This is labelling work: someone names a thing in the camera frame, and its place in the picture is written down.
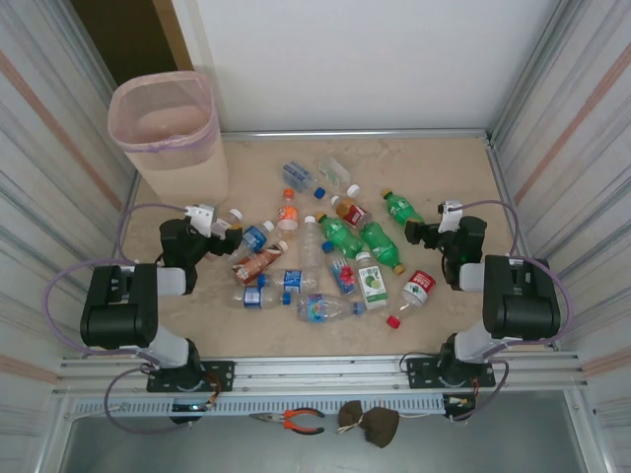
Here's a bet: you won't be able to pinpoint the blue label bottle white cap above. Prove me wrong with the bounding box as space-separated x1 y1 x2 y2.
231 220 276 265

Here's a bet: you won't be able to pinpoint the small bottle white cap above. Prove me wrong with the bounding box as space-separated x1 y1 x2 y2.
211 208 245 236

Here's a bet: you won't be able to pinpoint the green soda bottle yellow cap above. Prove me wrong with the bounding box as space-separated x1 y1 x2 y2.
315 211 367 261
359 221 408 276
381 188 427 229

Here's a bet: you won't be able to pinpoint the brown coffee drink bottle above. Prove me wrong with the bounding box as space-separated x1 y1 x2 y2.
231 239 290 287

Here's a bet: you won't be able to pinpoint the red label bottle red cap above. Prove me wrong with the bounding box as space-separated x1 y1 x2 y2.
386 269 438 330

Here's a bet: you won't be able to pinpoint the blue-capped clear bottle blue label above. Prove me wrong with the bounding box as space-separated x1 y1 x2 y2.
256 268 322 296
281 161 329 200
226 285 294 311

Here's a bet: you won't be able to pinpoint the orange soda bottle orange cap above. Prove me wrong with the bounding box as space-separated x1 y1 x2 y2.
275 187 301 240

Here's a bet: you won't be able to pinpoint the red label tea bottle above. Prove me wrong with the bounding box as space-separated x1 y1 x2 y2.
329 194 374 231

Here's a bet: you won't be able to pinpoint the blue-capped bottle colourful label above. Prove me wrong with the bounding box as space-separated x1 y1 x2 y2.
295 292 367 325

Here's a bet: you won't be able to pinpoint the beige plastic waste bin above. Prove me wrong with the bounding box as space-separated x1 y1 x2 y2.
106 70 231 209

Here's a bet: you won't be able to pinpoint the pink trash bin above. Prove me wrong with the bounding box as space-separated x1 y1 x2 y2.
106 70 221 155

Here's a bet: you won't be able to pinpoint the unlabelled clear bottle white cap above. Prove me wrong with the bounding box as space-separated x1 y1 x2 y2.
299 214 322 275

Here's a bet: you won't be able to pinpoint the blue-capped bottle red flower label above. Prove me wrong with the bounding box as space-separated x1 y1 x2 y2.
320 240 359 297

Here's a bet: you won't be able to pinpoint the brown cloth pouch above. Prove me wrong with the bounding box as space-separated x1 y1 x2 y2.
337 399 401 450

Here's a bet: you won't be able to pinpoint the grey metal tray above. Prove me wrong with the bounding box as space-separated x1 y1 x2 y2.
36 391 610 473

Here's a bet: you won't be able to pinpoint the brown wooden board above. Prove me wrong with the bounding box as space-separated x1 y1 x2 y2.
151 0 196 73

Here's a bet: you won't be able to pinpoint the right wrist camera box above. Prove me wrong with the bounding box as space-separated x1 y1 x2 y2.
437 199 464 234

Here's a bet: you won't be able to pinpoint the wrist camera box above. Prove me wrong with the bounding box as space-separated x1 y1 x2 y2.
184 204 219 234
437 199 464 234

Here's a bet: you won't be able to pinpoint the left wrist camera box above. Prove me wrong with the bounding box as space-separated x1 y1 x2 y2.
184 204 219 234

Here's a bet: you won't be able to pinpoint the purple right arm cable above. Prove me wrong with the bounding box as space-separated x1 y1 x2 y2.
451 199 576 424

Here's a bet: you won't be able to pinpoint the aluminium frame bar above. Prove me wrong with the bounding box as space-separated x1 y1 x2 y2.
219 128 494 144

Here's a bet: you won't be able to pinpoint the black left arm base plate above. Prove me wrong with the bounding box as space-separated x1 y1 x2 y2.
146 360 236 394

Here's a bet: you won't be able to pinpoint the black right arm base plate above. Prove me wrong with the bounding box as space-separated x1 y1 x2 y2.
405 355 497 391

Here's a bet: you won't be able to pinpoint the aluminium mounting rail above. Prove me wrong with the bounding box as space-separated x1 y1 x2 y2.
51 350 591 395

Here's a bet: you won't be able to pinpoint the white slotted cable duct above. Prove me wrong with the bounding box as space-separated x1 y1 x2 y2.
66 393 448 420

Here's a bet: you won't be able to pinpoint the orange handled pliers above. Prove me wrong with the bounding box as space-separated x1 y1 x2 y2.
248 407 326 436

